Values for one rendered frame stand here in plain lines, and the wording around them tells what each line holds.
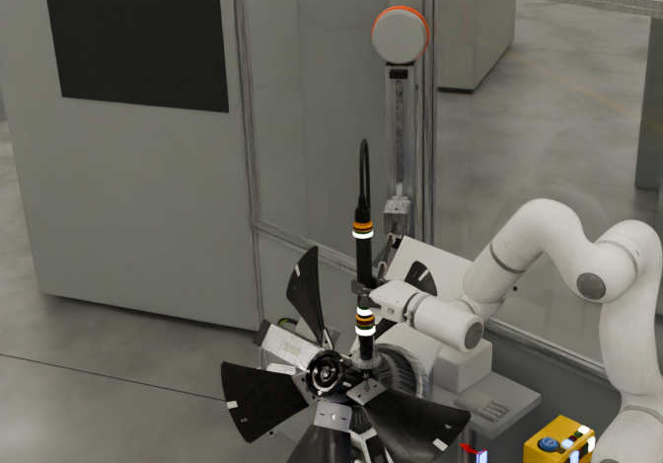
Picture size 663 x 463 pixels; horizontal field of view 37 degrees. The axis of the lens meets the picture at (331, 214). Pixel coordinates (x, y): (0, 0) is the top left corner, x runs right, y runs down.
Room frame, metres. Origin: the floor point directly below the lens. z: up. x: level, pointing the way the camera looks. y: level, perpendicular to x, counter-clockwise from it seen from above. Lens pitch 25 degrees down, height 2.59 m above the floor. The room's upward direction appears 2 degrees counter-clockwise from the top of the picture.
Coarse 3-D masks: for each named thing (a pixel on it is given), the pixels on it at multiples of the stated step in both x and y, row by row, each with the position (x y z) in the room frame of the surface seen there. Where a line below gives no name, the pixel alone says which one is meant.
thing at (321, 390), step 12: (312, 360) 2.08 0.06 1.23; (324, 360) 2.06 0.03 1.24; (336, 360) 2.05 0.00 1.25; (348, 360) 2.06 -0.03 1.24; (312, 372) 2.07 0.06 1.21; (336, 372) 2.03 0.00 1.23; (348, 372) 2.02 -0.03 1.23; (360, 372) 2.06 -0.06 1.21; (372, 372) 2.08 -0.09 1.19; (312, 384) 2.04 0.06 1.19; (324, 384) 2.02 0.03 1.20; (336, 384) 2.00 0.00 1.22; (324, 396) 2.00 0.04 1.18; (336, 396) 2.00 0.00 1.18; (360, 408) 2.04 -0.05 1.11
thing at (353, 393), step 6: (360, 384) 2.03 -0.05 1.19; (372, 384) 2.03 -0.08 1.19; (378, 384) 2.03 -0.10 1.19; (354, 390) 2.01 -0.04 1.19; (360, 390) 2.01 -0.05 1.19; (372, 390) 2.01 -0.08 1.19; (378, 390) 2.01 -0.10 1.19; (384, 390) 2.01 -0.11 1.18; (354, 396) 1.99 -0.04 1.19; (366, 396) 1.99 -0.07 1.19; (372, 396) 1.99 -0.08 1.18; (360, 402) 1.96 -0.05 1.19; (366, 402) 1.97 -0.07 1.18
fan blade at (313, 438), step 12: (312, 432) 1.98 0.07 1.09; (324, 432) 1.98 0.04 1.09; (336, 432) 1.98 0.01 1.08; (348, 432) 1.99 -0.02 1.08; (300, 444) 1.96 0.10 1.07; (312, 444) 1.96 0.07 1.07; (324, 444) 1.96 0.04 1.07; (336, 444) 1.97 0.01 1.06; (348, 444) 1.97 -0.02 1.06; (300, 456) 1.94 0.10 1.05; (312, 456) 1.94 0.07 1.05; (324, 456) 1.94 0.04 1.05; (336, 456) 1.95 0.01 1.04; (348, 456) 1.95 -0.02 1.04
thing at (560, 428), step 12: (564, 420) 2.01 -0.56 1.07; (540, 432) 1.97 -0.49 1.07; (552, 432) 1.97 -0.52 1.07; (564, 432) 1.96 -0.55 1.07; (588, 432) 1.96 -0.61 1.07; (528, 444) 1.92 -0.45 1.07; (540, 444) 1.92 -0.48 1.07; (576, 444) 1.92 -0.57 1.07; (528, 456) 1.92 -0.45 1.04; (540, 456) 1.89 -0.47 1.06; (552, 456) 1.88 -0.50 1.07; (564, 456) 1.88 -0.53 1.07; (588, 456) 1.95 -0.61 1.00
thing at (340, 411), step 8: (320, 408) 2.02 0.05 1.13; (328, 408) 2.02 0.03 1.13; (336, 408) 2.03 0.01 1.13; (344, 408) 2.03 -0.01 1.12; (320, 416) 2.01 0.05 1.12; (328, 416) 2.01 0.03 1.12; (336, 416) 2.01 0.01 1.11; (344, 416) 2.02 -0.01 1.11; (320, 424) 1.99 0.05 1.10; (328, 424) 2.00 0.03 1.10; (336, 424) 2.00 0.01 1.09; (344, 424) 2.00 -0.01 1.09
